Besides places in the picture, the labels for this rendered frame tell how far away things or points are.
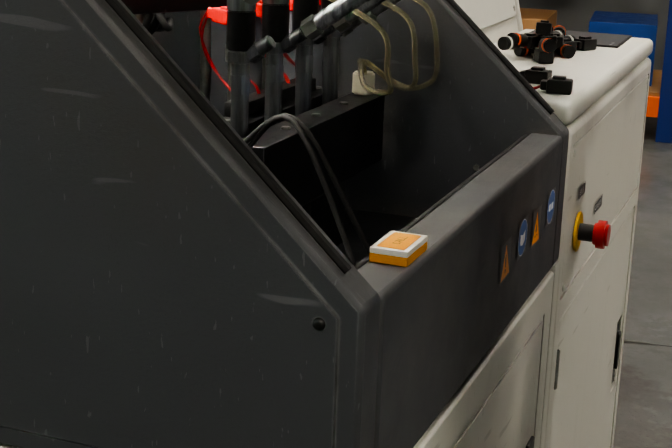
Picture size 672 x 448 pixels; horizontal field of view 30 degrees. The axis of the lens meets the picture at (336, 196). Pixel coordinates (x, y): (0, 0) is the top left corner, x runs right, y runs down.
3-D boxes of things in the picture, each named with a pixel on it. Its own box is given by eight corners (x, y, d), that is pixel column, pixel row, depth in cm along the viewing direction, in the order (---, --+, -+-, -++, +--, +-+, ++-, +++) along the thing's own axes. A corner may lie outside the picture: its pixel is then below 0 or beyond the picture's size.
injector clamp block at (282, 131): (261, 300, 120) (264, 145, 116) (169, 285, 124) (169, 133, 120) (379, 216, 151) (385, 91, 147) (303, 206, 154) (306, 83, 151)
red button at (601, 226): (603, 260, 156) (607, 220, 154) (571, 256, 157) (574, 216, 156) (610, 249, 160) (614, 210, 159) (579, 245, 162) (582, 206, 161)
